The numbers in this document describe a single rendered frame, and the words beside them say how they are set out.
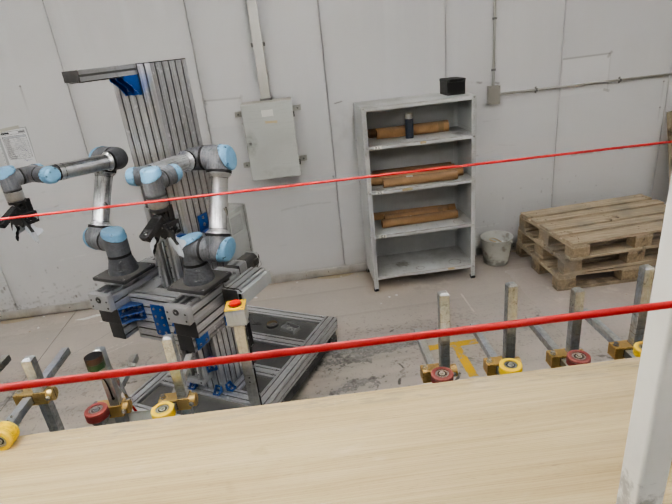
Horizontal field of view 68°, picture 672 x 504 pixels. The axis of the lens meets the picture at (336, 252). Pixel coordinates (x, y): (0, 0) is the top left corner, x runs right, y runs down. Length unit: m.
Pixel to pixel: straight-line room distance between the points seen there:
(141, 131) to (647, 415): 2.28
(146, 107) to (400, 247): 2.86
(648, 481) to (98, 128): 4.22
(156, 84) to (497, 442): 1.99
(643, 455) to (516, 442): 0.71
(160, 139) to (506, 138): 3.14
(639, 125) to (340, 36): 2.81
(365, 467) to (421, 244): 3.40
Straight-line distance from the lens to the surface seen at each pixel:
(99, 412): 2.04
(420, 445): 1.61
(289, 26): 4.25
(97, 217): 2.85
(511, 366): 1.93
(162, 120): 2.49
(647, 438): 0.96
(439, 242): 4.79
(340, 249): 4.62
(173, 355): 1.92
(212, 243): 2.32
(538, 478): 1.57
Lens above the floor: 2.03
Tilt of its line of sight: 23 degrees down
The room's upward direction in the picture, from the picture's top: 6 degrees counter-clockwise
